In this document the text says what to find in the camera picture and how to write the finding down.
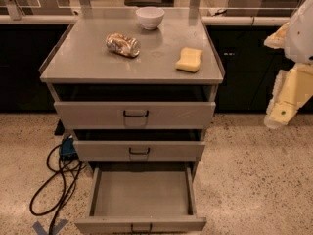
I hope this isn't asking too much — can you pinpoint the yellow sponge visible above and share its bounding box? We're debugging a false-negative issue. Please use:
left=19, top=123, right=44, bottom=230
left=175, top=48, right=203, bottom=72

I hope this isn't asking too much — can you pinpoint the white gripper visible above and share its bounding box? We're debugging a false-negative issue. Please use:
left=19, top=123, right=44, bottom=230
left=264, top=0, right=313, bottom=129

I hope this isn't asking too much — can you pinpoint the grey metal drawer cabinet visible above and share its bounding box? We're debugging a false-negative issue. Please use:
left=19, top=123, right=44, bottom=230
left=41, top=8, right=224, bottom=176

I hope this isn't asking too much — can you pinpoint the crushed aluminium can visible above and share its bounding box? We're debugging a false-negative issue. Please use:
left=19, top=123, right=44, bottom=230
left=106, top=33, right=141, bottom=58

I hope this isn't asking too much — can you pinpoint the middle grey drawer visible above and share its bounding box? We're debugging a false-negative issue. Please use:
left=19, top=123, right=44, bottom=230
left=73, top=141, right=204, bottom=162

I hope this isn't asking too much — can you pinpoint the black cable on floor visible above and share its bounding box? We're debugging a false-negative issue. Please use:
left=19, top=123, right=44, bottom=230
left=28, top=143, right=86, bottom=235

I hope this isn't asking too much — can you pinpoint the blue power box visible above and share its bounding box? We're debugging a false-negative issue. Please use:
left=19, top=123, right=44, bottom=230
left=60, top=138, right=77, bottom=160

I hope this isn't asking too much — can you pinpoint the top grey drawer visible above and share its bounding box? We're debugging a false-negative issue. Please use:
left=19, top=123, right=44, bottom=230
left=54, top=102, right=215, bottom=129

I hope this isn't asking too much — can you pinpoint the bottom grey open drawer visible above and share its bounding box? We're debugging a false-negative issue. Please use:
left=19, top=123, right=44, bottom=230
left=75, top=164, right=206, bottom=234

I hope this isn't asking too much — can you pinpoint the white ceramic bowl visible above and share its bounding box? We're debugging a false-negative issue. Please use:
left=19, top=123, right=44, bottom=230
left=136, top=7, right=164, bottom=30

